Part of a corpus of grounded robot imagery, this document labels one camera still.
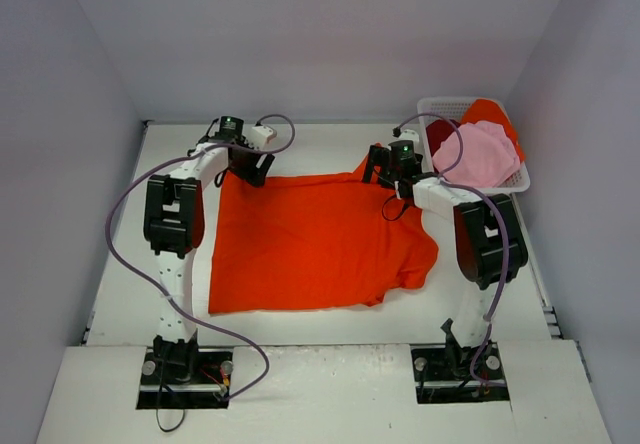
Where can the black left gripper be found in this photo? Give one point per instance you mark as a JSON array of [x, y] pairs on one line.
[[252, 165]]

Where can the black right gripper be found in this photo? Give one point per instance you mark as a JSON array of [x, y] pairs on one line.
[[382, 165]]

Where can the orange t shirt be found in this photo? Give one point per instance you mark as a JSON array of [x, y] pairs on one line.
[[314, 242], [483, 109]]

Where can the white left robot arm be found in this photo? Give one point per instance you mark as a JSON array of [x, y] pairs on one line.
[[174, 226]]

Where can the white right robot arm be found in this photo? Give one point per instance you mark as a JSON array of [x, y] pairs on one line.
[[489, 245]]

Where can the dark red t shirt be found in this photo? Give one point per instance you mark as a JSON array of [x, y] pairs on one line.
[[438, 132]]

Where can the white plastic basket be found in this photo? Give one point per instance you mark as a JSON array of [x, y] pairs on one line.
[[453, 108]]

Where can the pink t shirt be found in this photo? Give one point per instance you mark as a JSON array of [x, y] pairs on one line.
[[489, 156]]

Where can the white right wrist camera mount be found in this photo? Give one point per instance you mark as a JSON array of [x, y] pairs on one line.
[[406, 134]]

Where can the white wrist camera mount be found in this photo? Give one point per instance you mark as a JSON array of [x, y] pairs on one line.
[[259, 136], [406, 134]]

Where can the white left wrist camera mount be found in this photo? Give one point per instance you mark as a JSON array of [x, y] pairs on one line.
[[259, 136]]

